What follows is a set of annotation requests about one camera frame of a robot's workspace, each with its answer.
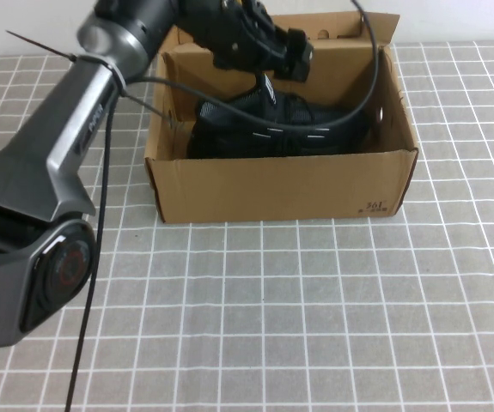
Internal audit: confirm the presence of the thin plastic zip tie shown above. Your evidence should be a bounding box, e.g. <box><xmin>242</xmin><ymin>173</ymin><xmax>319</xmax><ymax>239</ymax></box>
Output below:
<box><xmin>5</xmin><ymin>29</ymin><xmax>177</xmax><ymax>129</ymax></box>

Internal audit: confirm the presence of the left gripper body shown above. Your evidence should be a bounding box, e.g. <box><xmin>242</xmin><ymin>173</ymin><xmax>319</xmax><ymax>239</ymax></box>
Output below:
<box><xmin>236</xmin><ymin>0</ymin><xmax>291</xmax><ymax>77</ymax></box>

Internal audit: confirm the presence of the brown cardboard shoe box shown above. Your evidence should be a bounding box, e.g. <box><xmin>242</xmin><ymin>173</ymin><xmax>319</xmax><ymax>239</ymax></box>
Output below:
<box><xmin>144</xmin><ymin>11</ymin><xmax>419</xmax><ymax>224</ymax></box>

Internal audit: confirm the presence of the black knit sneaker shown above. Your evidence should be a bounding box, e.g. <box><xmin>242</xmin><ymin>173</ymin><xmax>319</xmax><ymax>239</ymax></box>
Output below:
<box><xmin>186</xmin><ymin>72</ymin><xmax>375</xmax><ymax>160</ymax></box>

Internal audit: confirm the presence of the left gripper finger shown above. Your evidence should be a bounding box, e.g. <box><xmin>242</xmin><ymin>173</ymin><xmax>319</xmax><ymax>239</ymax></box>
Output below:
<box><xmin>288</xmin><ymin>27</ymin><xmax>315</xmax><ymax>58</ymax></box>
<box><xmin>273</xmin><ymin>52</ymin><xmax>313</xmax><ymax>83</ymax></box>

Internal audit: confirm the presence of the grey white-grid tablecloth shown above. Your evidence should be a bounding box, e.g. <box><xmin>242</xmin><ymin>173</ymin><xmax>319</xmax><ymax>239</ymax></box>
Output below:
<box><xmin>0</xmin><ymin>40</ymin><xmax>494</xmax><ymax>412</ymax></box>

